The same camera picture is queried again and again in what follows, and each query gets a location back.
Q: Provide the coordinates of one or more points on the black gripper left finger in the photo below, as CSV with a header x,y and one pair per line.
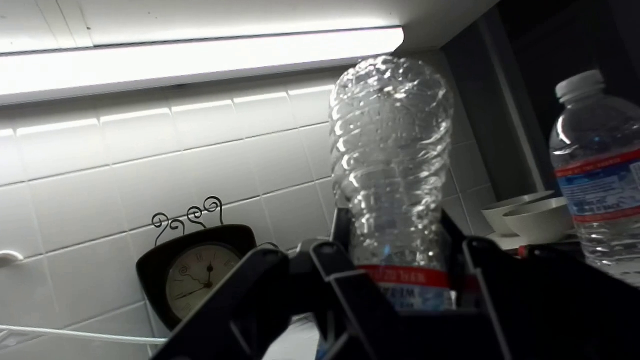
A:
x,y
266,300

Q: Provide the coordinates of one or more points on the white clothes hanger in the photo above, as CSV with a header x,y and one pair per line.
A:
x,y
66,333

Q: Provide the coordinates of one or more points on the clear plastic water bottle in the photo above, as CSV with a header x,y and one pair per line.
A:
x,y
390,152
601,187

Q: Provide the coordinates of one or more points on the under cabinet light strip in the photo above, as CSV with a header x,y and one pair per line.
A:
x,y
201,63

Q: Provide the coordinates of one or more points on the black table clock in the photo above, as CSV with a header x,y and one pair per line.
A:
x,y
201,273

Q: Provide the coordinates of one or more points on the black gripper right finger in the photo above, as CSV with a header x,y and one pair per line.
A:
x,y
546,306

